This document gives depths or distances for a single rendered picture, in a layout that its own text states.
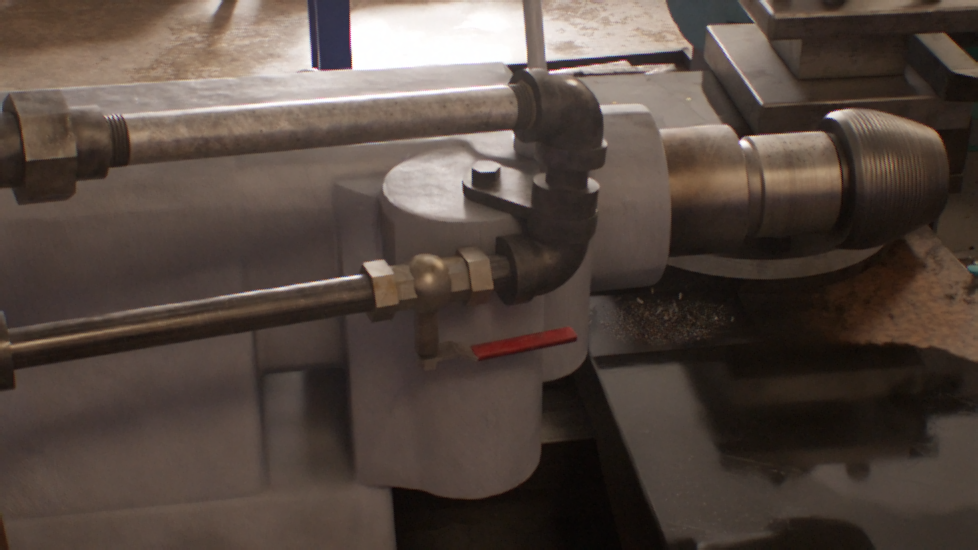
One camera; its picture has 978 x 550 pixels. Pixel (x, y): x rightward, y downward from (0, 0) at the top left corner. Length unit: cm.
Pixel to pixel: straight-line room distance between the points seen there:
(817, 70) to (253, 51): 307
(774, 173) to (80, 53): 343
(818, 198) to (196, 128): 42
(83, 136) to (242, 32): 366
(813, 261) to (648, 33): 310
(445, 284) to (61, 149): 20
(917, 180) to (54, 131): 53
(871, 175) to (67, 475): 49
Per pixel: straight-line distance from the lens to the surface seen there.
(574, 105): 70
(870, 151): 92
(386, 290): 70
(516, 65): 326
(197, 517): 85
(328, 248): 81
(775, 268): 114
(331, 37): 270
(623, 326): 108
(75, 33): 436
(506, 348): 75
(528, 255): 72
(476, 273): 72
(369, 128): 66
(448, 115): 67
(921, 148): 94
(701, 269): 114
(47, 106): 61
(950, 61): 116
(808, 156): 92
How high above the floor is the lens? 151
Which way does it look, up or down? 30 degrees down
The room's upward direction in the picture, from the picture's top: straight up
